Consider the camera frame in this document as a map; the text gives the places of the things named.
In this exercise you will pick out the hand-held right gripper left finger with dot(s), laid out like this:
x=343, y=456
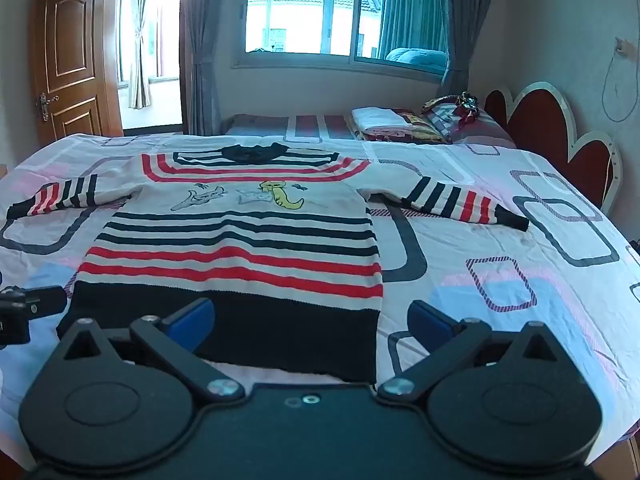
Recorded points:
x=192, y=322

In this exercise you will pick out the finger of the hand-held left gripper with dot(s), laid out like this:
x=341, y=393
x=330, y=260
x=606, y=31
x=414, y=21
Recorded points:
x=42, y=301

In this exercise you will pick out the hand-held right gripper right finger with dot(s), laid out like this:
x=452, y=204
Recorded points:
x=429, y=324

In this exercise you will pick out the striped knit sweater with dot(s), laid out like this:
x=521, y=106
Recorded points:
x=240, y=240

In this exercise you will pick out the patterned bed sheet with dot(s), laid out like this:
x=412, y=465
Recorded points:
x=500, y=270

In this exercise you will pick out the red yellow folded blanket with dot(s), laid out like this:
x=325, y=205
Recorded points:
x=420, y=132

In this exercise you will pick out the striped pillow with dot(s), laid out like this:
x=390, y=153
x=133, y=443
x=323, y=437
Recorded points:
x=487, y=135

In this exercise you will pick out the white folded blanket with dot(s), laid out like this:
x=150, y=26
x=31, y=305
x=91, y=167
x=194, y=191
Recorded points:
x=380, y=117

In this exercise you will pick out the plaid cloth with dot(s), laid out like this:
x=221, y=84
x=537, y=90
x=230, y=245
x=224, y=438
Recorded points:
x=450, y=110

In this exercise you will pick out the red white headboard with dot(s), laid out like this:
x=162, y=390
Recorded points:
x=545, y=125

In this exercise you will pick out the brown wooden door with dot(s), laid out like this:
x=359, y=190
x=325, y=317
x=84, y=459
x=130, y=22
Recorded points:
x=70, y=60

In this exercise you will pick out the teal bedding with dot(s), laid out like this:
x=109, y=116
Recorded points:
x=415, y=56

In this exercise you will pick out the white sheer curtain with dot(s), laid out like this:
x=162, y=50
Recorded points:
x=140, y=45

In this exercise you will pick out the grey curtain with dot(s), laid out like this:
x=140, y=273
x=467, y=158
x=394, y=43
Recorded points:
x=465, y=25
x=202, y=45

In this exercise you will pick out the teal curtain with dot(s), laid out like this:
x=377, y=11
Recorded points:
x=410, y=10

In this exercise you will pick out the sliding glass window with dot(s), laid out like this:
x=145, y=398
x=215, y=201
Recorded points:
x=300, y=10

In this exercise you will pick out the white wall socket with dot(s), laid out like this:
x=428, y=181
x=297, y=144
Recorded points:
x=622, y=46

